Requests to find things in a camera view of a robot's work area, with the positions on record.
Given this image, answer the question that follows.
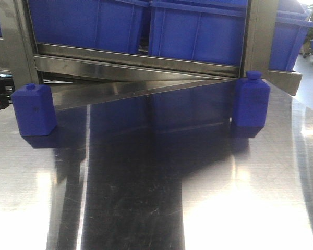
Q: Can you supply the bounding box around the blue bottle-shaped part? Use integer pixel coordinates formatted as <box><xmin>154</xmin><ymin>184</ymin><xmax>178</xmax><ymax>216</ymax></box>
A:
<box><xmin>232</xmin><ymin>71</ymin><xmax>270</xmax><ymax>127</ymax></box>
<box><xmin>11</xmin><ymin>83</ymin><xmax>57</xmax><ymax>136</ymax></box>

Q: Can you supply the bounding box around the blue plastic bin left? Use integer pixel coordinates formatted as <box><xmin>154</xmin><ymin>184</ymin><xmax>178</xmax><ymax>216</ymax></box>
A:
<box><xmin>28</xmin><ymin>1</ymin><xmax>149</xmax><ymax>54</ymax></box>

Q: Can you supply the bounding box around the blue plastic bin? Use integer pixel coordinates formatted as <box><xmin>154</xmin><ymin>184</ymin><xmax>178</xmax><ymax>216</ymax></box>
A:
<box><xmin>148</xmin><ymin>1</ymin><xmax>247</xmax><ymax>66</ymax></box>
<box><xmin>28</xmin><ymin>1</ymin><xmax>149</xmax><ymax>54</ymax></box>
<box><xmin>269</xmin><ymin>1</ymin><xmax>313</xmax><ymax>72</ymax></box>

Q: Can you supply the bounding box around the blue plastic bin centre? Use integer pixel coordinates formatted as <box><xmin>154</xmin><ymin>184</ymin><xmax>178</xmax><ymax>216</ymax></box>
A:
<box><xmin>148</xmin><ymin>1</ymin><xmax>247</xmax><ymax>66</ymax></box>

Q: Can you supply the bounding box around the blue plastic bin right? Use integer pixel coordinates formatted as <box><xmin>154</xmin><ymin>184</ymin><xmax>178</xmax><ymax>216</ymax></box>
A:
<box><xmin>269</xmin><ymin>1</ymin><xmax>313</xmax><ymax>72</ymax></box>

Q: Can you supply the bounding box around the stainless steel shelf frame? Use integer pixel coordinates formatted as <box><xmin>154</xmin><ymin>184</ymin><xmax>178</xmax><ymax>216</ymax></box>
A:
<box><xmin>0</xmin><ymin>1</ymin><xmax>302</xmax><ymax>95</ymax></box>

